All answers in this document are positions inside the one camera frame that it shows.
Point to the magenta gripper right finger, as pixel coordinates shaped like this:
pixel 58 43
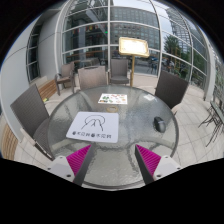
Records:
pixel 152 166

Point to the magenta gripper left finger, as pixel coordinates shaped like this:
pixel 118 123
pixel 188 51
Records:
pixel 73 167

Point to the black computer mouse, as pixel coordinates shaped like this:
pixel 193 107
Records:
pixel 159 124

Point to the white printed mouse pad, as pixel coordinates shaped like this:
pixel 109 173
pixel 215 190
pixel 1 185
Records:
pixel 95 127

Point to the round glass table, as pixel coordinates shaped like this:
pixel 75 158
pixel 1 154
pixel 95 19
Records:
pixel 114 165

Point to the colourful menu card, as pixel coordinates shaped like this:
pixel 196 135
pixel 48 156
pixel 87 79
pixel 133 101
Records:
pixel 107 98

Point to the left grey wicker chair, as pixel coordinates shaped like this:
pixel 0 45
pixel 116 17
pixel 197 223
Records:
pixel 32 114

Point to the grey wicker chair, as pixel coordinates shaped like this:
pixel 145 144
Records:
pixel 32 114
pixel 92 76
pixel 171 90

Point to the right grey wicker chair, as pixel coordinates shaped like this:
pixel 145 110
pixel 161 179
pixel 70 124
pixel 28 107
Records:
pixel 171 90

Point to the metal folding chair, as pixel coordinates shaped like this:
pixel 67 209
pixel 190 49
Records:
pixel 216 116

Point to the back grey wicker chair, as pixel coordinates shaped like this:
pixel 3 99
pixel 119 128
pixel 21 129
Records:
pixel 92 76

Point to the far centre wicker chair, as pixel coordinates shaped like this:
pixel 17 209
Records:
pixel 118 71

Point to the far left wicker chair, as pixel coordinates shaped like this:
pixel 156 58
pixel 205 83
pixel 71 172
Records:
pixel 66 75

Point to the gold menu stand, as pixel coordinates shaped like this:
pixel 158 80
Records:
pixel 133 47

